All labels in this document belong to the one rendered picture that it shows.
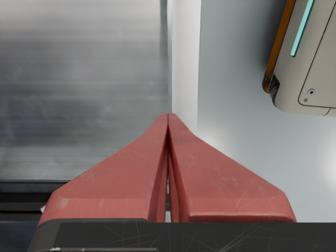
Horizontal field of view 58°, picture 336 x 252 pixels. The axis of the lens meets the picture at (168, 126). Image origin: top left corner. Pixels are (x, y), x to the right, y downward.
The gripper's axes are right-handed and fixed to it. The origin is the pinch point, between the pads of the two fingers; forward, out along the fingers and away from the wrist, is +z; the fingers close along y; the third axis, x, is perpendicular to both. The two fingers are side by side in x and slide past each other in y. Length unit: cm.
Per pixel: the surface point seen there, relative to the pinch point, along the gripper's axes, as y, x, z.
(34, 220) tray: 19.3, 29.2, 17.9
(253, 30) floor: -33, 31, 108
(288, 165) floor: -63, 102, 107
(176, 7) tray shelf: -0.8, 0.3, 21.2
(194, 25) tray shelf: -2.7, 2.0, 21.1
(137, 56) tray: 3.3, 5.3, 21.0
